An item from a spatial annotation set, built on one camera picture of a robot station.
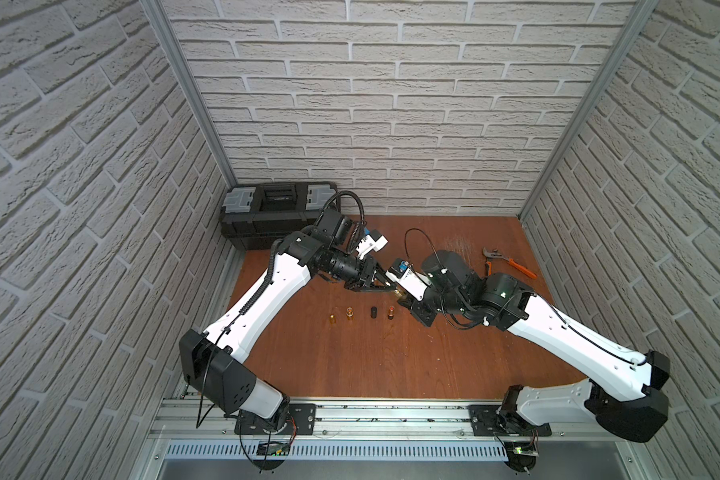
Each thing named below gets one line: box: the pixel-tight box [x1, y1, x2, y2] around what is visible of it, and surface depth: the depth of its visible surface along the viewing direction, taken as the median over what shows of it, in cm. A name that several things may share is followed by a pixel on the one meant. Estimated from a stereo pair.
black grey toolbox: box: [219, 181, 340, 251], surface depth 102 cm
